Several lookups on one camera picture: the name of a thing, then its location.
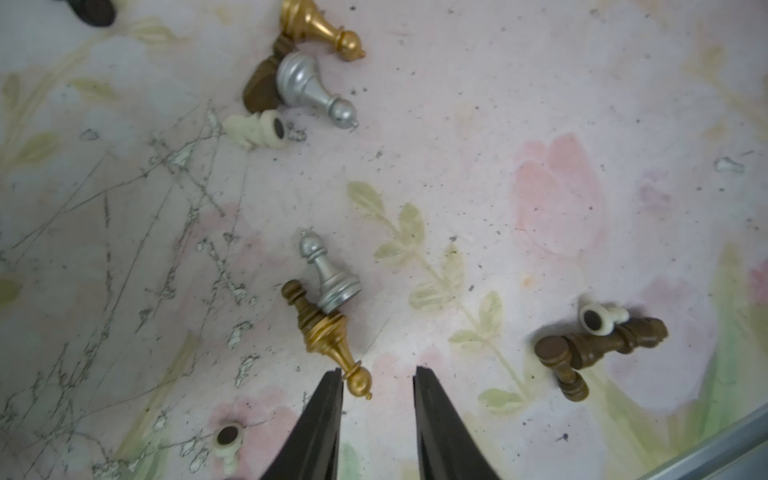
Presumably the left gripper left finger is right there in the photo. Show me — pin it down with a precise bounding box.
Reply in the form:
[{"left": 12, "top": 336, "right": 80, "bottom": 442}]
[{"left": 262, "top": 369, "right": 344, "bottom": 480}]

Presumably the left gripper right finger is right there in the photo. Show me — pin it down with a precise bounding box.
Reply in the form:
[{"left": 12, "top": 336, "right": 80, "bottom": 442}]
[{"left": 413, "top": 366, "right": 499, "bottom": 479}]

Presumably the black pawn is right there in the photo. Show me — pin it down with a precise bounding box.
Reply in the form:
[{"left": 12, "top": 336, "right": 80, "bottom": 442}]
[{"left": 66, "top": 0, "right": 117, "bottom": 28}]

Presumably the brown crossed chess piece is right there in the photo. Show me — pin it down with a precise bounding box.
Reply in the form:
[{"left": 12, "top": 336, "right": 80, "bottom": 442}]
[{"left": 534, "top": 336, "right": 589, "bottom": 402}]

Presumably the cream small chess piece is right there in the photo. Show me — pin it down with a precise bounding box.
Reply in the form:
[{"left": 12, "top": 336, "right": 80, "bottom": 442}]
[{"left": 579, "top": 303, "right": 630, "bottom": 336}]

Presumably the brown lying chess piece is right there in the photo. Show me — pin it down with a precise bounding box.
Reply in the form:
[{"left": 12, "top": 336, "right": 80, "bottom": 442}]
[{"left": 564, "top": 317, "right": 669, "bottom": 370}]

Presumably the cream pawn lower left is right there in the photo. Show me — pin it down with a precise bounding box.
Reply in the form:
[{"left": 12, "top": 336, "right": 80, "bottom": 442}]
[{"left": 211, "top": 422, "right": 245, "bottom": 476}]

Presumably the gold pawn middle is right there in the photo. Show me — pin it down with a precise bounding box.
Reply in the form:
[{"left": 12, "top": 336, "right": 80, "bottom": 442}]
[{"left": 281, "top": 280, "right": 373, "bottom": 400}]

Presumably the silver pawn middle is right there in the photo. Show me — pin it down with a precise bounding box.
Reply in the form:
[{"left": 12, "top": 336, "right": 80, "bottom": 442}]
[{"left": 299, "top": 230, "right": 362, "bottom": 314}]

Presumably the cream pawn upper cluster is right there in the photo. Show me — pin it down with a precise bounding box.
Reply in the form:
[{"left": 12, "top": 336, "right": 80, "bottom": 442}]
[{"left": 222, "top": 110, "right": 288, "bottom": 150}]

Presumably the brown piece upper cluster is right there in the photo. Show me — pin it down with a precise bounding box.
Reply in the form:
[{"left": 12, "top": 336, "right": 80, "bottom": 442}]
[{"left": 242, "top": 34, "right": 296, "bottom": 113}]

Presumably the silver pawn upper cluster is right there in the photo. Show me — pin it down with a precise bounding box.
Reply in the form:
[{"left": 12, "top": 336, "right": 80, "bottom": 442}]
[{"left": 276, "top": 51, "right": 359, "bottom": 130}]

